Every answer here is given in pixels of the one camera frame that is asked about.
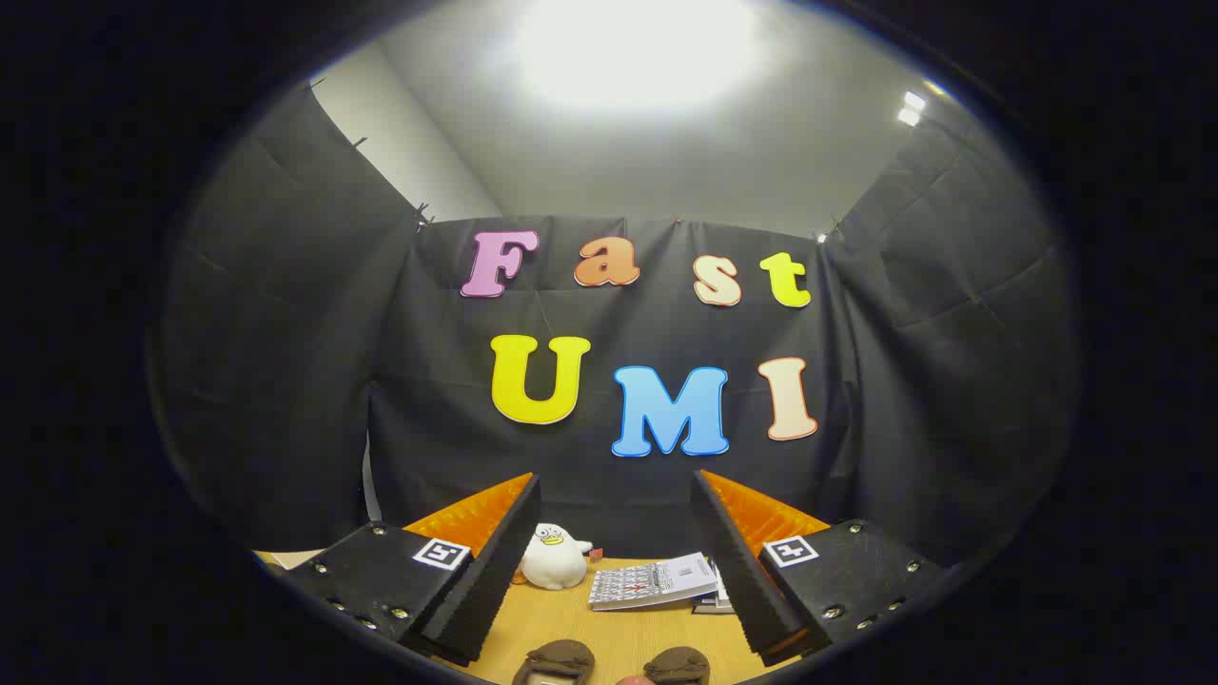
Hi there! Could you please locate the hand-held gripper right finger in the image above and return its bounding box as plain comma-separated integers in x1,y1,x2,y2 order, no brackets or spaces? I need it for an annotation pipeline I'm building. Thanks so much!
691,469,948,667

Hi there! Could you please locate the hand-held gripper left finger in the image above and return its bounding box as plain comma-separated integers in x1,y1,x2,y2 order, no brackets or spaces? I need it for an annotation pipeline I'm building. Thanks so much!
283,473,541,667

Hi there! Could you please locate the brown fuzzy slipper shoe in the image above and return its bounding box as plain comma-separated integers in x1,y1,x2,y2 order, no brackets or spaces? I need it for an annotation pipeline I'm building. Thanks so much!
643,646,711,685
512,639,597,685

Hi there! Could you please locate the white duck plush toy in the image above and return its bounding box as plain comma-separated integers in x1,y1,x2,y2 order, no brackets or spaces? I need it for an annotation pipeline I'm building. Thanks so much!
519,523,596,591

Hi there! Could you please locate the patterned cover white book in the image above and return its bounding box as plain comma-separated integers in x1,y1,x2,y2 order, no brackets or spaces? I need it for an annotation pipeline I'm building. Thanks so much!
588,552,721,612

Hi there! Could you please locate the black backdrop cloth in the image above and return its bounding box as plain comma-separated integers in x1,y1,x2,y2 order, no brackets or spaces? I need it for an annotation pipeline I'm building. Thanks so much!
152,81,1081,572

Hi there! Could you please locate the large ceiling light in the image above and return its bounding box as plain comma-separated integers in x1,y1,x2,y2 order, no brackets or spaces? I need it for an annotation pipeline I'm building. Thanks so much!
514,0,762,115

